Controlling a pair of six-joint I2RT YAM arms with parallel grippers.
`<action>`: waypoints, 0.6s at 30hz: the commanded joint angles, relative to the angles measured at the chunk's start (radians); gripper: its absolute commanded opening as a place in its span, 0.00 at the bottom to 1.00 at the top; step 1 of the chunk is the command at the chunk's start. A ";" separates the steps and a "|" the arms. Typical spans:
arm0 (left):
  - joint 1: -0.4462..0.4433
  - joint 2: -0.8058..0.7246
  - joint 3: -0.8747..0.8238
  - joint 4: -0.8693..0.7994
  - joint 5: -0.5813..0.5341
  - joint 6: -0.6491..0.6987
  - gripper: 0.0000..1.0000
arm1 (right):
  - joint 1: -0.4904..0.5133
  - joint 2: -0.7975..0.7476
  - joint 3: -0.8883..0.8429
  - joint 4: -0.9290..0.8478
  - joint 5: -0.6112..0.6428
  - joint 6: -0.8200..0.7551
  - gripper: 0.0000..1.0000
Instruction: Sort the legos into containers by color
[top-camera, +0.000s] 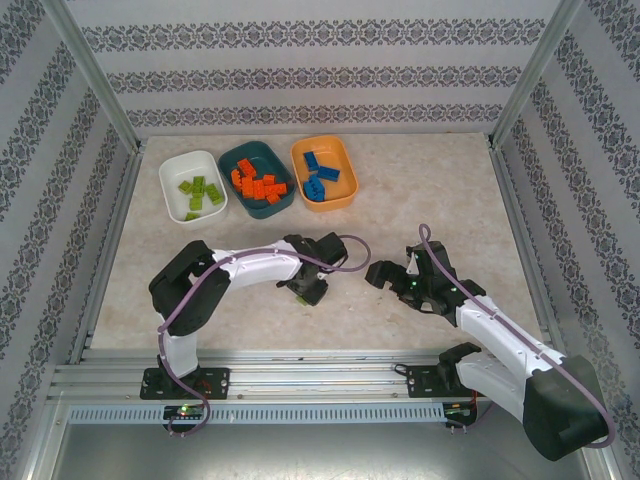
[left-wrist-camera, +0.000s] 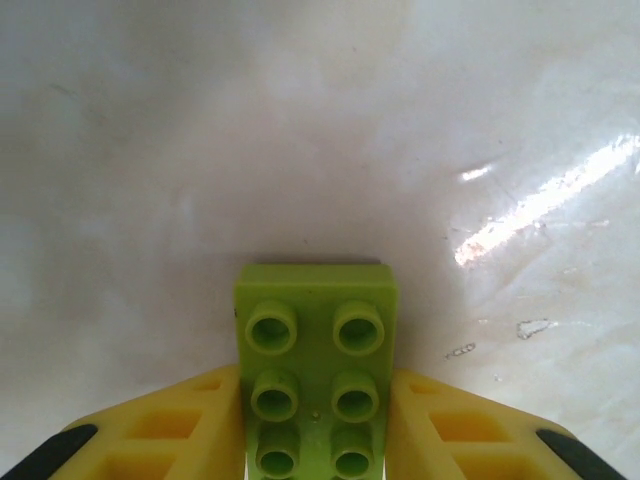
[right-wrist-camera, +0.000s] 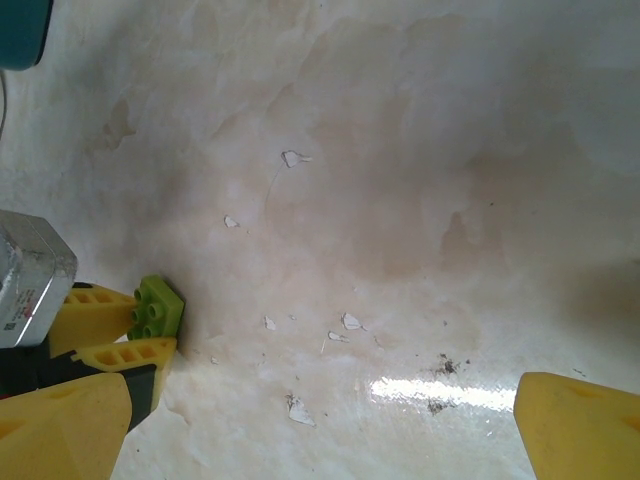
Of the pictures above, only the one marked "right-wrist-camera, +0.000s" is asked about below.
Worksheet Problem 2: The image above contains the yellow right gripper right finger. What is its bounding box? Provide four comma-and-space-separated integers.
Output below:
513, 371, 640, 480

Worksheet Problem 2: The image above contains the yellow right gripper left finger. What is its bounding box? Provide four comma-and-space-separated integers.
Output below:
0, 373, 134, 480

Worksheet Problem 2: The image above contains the small green two-by-two lego brick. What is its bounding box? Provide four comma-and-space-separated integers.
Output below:
125, 274, 186, 342

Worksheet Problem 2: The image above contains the teal container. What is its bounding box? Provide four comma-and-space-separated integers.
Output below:
0, 0, 55, 72

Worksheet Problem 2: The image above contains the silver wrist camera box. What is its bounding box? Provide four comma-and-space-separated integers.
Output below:
0, 209, 79, 350

